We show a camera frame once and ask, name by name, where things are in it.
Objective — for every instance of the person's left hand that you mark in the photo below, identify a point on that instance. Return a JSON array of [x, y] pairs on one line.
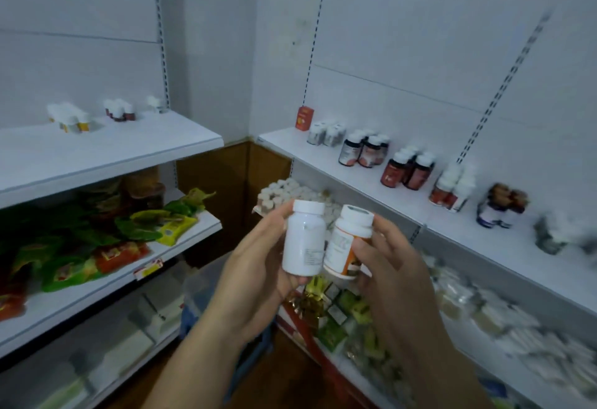
[[252, 292]]

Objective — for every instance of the person's right hand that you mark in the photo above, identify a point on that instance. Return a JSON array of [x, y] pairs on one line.
[[406, 301]]

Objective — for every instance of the clear plastic bin of bottles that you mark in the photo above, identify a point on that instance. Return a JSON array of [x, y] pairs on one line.
[[205, 283]]

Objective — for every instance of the white bottle pale label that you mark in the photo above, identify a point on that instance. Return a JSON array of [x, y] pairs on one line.
[[303, 241]]

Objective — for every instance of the orange label white bottle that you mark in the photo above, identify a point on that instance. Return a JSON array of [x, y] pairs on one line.
[[347, 245]]

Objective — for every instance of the white metal shelf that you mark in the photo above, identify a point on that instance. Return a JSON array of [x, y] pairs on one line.
[[489, 245], [93, 152]]

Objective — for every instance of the red label white bottle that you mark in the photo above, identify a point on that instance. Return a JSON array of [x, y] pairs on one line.
[[440, 192], [459, 199]]

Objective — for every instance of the green label white bottle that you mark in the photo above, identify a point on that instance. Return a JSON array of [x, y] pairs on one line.
[[550, 236]]

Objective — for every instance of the silver label bottle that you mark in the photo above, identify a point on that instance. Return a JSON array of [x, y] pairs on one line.
[[335, 136], [316, 134]]

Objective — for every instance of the red carton box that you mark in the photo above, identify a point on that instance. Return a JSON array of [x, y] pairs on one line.
[[304, 118]]

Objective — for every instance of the blue plastic stool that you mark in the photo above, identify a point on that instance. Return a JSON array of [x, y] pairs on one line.
[[252, 357]]

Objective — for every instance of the pile of mixed packets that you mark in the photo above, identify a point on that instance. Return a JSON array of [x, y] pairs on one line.
[[336, 325]]

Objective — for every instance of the stack of white heart-lid jars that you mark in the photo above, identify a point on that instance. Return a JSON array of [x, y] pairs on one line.
[[275, 194]]

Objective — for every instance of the red yellow price tag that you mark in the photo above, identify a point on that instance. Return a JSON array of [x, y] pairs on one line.
[[148, 270]]

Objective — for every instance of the row of pale flat packs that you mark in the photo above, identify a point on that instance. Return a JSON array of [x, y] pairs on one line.
[[116, 357]]

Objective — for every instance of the orange instant noodle cup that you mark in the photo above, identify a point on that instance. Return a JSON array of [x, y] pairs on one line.
[[144, 185]]

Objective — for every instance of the pile of snack bags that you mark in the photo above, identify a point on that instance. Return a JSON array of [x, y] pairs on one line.
[[93, 245]]

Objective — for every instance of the green instant noodle cup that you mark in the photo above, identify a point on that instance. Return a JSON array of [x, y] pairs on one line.
[[100, 196]]

